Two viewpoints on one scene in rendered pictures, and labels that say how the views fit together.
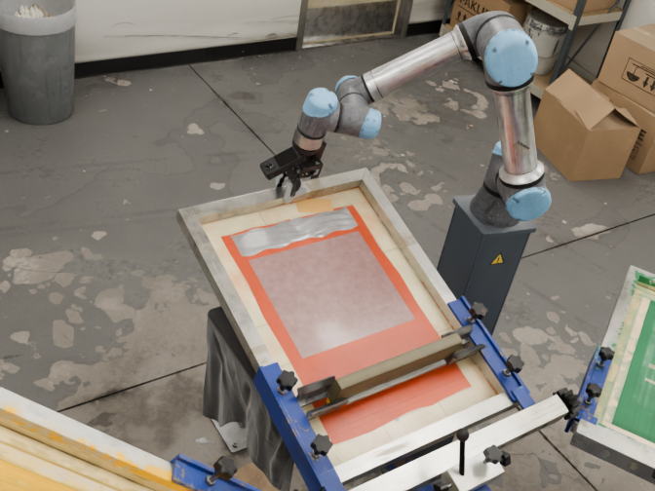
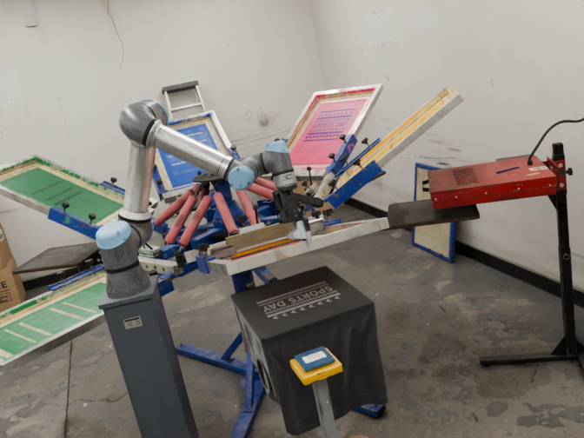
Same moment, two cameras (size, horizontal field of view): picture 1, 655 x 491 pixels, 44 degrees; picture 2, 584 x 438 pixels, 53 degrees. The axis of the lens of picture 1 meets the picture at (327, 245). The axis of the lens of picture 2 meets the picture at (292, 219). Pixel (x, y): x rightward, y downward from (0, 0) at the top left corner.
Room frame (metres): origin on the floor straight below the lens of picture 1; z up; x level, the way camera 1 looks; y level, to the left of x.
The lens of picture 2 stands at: (3.53, 0.83, 1.88)
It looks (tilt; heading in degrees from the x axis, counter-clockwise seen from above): 16 degrees down; 203
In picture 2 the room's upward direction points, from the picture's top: 11 degrees counter-clockwise
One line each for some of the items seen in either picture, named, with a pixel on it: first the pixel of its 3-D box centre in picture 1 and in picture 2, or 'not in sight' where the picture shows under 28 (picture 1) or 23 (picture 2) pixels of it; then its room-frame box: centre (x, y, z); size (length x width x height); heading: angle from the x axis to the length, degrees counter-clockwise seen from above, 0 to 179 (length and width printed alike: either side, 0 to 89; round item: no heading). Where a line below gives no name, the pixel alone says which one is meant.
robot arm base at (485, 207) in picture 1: (499, 198); (125, 275); (1.99, -0.47, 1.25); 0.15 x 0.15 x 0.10
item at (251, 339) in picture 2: not in sight; (262, 348); (1.68, -0.18, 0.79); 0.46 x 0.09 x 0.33; 39
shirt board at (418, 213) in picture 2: not in sight; (349, 226); (0.60, -0.06, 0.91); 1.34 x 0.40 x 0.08; 99
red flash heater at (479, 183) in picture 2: not in sight; (490, 181); (0.48, 0.68, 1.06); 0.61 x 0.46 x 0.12; 99
